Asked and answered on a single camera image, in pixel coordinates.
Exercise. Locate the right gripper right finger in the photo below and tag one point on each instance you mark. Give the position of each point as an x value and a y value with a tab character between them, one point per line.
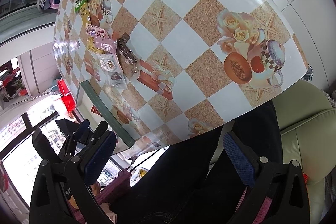
275	192

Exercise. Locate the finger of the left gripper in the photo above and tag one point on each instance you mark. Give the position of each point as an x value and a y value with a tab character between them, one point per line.
96	141
73	134

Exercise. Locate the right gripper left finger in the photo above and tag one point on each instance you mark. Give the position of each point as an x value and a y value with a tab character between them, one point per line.
48	200

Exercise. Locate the red snack packet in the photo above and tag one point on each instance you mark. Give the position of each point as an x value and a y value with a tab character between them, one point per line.
95	110

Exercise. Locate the clear packet with dark cake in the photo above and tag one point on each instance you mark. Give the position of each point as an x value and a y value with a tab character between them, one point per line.
117	80

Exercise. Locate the clear packet with brown cookies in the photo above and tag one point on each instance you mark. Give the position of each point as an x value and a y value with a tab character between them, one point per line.
129	56

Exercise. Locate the red plastic stool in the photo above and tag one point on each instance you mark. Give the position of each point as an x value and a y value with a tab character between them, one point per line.
66	97

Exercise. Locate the pink crispy cranberry packet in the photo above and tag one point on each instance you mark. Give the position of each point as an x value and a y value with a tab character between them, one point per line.
110	63

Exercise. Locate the green leather sofa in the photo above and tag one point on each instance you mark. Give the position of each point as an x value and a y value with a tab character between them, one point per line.
306	119

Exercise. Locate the plain pink snack packet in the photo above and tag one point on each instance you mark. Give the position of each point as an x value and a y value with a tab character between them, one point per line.
105	44

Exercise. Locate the yellow biscuit packet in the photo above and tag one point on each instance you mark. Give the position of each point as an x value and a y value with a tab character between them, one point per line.
91	46

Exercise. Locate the pink floral snack packet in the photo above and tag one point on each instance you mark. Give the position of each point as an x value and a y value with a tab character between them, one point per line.
93	31

